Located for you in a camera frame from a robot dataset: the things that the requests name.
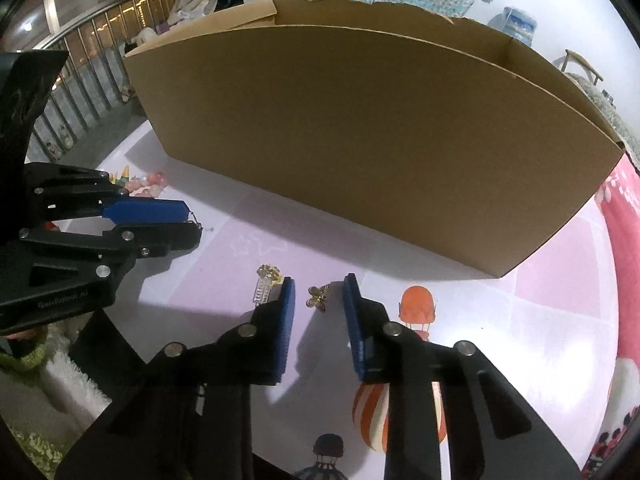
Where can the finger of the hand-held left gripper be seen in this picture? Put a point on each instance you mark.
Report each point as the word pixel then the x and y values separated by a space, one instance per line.
pixel 165 240
pixel 150 211

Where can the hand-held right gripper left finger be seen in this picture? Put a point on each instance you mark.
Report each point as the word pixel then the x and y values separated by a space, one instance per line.
pixel 286 330

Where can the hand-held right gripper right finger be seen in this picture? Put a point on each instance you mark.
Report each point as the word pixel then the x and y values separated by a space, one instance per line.
pixel 354 330

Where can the thin metal earring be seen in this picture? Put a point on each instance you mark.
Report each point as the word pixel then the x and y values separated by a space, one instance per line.
pixel 196 221

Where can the gold butterfly brooch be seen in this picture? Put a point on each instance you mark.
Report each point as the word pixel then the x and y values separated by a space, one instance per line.
pixel 318 297

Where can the brown cardboard box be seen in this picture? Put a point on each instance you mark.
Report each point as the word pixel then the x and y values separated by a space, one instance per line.
pixel 350 135

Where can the silver rhinestone hair clip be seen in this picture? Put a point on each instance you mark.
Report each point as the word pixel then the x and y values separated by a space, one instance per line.
pixel 263 287

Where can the pink printed tablecloth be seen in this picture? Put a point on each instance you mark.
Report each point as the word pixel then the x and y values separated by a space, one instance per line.
pixel 300 240

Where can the metal railing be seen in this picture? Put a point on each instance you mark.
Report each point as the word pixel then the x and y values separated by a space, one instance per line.
pixel 95 50

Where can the shaggy floral rug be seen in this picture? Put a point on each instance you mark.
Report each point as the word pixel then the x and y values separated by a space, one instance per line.
pixel 35 410

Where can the blue water jug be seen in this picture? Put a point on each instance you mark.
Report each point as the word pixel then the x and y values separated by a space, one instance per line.
pixel 515 25

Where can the wooden chair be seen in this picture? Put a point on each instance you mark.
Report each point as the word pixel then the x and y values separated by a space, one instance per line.
pixel 575 60

